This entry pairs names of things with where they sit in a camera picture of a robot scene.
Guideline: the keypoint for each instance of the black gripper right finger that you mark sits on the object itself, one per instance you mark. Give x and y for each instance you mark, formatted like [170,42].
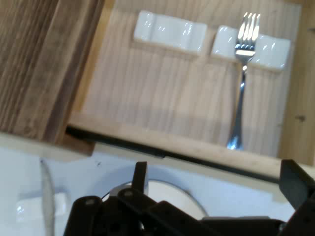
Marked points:
[299,186]

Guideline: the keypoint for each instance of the white round plate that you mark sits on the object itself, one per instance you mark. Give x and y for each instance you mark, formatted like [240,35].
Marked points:
[172,194]

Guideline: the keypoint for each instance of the steel fork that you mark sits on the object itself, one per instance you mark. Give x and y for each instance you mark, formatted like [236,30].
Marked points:
[242,98]

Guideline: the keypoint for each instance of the light wooden drawer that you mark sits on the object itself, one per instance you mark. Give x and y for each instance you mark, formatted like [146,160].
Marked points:
[152,134]

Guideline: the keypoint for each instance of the dark wooden cabinet top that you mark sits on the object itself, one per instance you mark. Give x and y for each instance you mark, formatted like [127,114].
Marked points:
[37,68]

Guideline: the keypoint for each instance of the white ceramic cutlery rest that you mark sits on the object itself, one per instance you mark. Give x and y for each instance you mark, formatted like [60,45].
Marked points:
[27,211]
[169,33]
[270,52]

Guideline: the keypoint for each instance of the serrated steel table knife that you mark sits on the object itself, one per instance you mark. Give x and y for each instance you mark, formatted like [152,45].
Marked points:
[48,196]

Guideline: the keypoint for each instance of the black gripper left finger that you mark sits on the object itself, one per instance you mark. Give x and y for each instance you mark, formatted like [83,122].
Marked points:
[110,216]

